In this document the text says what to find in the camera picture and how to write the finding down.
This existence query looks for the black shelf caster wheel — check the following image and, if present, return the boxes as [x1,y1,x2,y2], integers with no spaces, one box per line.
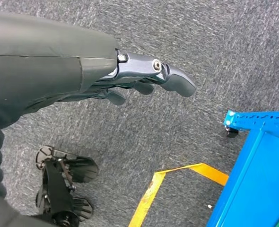
[225,126,239,139]

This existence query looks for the black robot foot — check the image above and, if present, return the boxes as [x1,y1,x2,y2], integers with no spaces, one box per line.
[35,145,100,227]

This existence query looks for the blue metal shelf rack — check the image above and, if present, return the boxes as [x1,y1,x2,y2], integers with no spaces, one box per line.
[206,109,279,227]

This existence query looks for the yellow floor tape rectangle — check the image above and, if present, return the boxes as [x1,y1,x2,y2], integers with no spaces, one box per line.
[128,162,229,227]

